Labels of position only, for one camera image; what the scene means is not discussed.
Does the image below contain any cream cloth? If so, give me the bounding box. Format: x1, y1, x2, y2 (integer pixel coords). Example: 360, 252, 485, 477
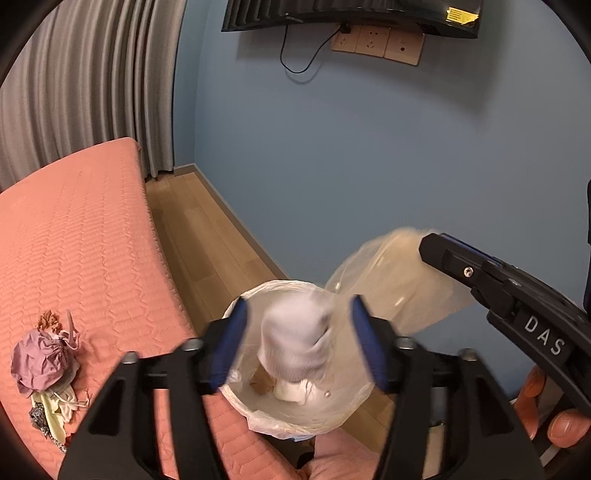
44, 385, 89, 442

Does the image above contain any white crumpled tissue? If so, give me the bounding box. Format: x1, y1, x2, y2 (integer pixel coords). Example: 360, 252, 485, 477
274, 380, 315, 405

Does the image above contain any dark patterned cloth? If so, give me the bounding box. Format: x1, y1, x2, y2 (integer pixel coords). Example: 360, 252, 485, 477
28, 401, 68, 452

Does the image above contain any clear plastic bag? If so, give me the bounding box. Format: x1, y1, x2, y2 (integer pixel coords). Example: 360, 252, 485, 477
323, 226, 477, 344

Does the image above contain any grey curtain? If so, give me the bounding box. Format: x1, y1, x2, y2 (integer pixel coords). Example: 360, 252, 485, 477
0, 0, 188, 186

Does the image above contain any white lined trash bin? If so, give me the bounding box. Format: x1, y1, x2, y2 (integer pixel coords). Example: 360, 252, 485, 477
219, 279, 376, 439

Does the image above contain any brown crumpled scrap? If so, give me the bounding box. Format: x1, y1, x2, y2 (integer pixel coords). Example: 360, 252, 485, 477
250, 366, 276, 396

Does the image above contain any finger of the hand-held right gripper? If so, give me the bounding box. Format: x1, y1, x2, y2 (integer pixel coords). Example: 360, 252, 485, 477
418, 232, 509, 305

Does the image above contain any pink quilted bed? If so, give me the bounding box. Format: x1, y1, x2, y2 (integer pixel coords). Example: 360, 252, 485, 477
0, 137, 298, 480

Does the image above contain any black power cable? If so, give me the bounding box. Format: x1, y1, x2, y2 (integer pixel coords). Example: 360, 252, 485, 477
280, 22, 352, 75

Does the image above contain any wooden wall socket panel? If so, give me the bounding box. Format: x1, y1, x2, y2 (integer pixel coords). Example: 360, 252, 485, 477
330, 25, 424, 66

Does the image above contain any pink fuzzy cloth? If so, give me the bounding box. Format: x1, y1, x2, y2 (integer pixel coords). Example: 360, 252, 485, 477
299, 434, 385, 480

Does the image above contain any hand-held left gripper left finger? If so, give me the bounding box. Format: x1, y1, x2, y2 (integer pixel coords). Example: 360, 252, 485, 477
58, 296, 250, 480

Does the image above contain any black wall television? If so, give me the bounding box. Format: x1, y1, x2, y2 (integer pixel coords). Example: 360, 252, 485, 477
221, 0, 485, 40

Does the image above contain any purple cloth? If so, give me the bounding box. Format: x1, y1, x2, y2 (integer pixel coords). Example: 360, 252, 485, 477
11, 328, 80, 398

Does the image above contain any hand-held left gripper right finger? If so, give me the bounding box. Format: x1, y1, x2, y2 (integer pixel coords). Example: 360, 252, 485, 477
349, 294, 543, 480

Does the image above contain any white sock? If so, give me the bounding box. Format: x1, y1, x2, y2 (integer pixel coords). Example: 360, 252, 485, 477
257, 293, 341, 385

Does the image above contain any person's right hand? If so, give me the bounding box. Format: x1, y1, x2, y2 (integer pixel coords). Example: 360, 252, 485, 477
513, 366, 589, 449

